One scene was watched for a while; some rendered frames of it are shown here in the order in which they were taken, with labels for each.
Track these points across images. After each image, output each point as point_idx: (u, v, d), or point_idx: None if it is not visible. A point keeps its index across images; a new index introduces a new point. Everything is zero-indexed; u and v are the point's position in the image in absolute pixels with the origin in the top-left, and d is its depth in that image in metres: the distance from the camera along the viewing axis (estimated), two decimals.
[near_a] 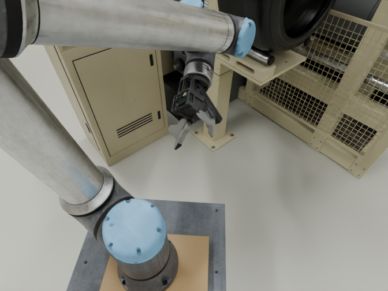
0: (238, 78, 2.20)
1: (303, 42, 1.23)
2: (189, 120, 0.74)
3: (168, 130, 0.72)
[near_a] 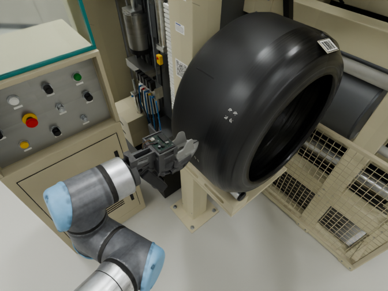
0: None
1: None
2: (174, 162, 0.63)
3: (191, 139, 0.63)
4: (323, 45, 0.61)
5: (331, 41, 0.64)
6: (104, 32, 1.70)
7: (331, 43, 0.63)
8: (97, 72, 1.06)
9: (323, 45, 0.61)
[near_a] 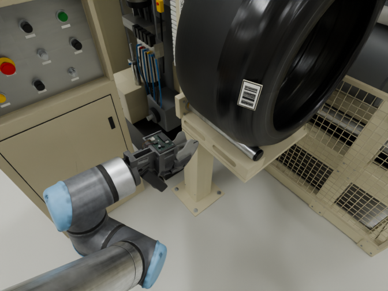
0: None
1: None
2: (174, 162, 0.63)
3: (191, 138, 0.63)
4: (245, 104, 0.52)
5: (249, 84, 0.49)
6: None
7: (250, 87, 0.50)
8: (86, 14, 0.91)
9: (245, 104, 0.53)
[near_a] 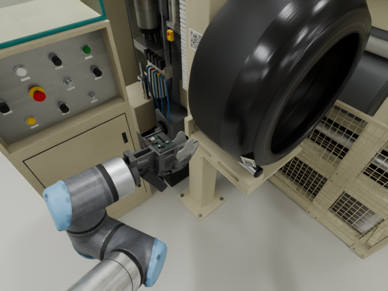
0: None
1: None
2: (174, 161, 0.63)
3: (191, 138, 0.63)
4: (248, 164, 0.77)
5: (245, 159, 0.73)
6: (109, 15, 1.66)
7: (246, 160, 0.73)
8: (106, 46, 1.02)
9: (248, 164, 0.77)
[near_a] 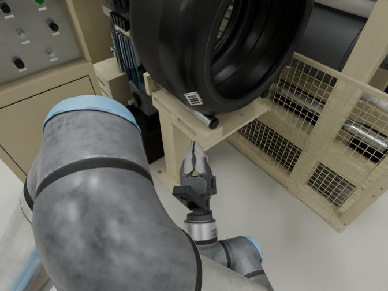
0: None
1: None
2: (188, 175, 0.68)
3: (196, 156, 0.73)
4: (194, 103, 0.74)
5: (188, 94, 0.70)
6: None
7: (190, 96, 0.70)
8: None
9: (195, 104, 0.74)
